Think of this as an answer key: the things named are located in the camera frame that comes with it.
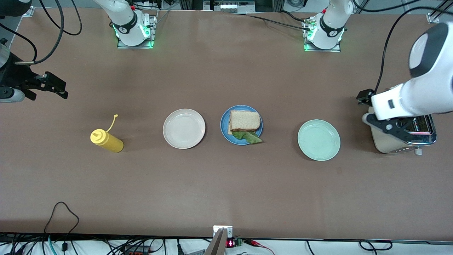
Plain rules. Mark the lit electronics box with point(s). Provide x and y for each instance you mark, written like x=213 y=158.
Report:
x=230 y=6

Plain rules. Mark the cream white round plate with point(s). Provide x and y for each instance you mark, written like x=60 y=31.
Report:
x=184 y=129

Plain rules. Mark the green lettuce leaf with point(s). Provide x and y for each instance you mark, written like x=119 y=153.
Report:
x=253 y=138

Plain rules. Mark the brown bread slice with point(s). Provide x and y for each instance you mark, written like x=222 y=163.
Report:
x=230 y=132
x=244 y=120

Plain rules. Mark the mint green round plate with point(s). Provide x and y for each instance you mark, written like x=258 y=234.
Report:
x=318 y=140

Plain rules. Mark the grey camera pole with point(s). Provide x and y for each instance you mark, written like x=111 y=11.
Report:
x=216 y=246

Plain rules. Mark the metal table corner bracket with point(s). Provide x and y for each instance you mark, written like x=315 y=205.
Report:
x=27 y=11
x=432 y=18

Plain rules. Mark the red LED display module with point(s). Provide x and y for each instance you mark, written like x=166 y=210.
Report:
x=230 y=243

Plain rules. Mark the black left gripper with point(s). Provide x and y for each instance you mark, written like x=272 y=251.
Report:
x=364 y=96

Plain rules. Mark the blue round plate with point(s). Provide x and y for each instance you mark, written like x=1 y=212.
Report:
x=223 y=124

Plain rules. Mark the yellow squeeze sauce bottle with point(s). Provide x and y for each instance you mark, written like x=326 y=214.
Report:
x=111 y=143

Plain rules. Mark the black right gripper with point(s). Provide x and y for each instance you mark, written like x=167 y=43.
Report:
x=15 y=77

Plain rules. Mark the small metal mounting bracket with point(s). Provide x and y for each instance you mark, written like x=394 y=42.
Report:
x=228 y=232

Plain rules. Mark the beige and chrome toaster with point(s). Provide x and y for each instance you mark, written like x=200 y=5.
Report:
x=385 y=145

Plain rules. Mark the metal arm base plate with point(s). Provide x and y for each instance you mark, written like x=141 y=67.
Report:
x=320 y=50
x=154 y=32

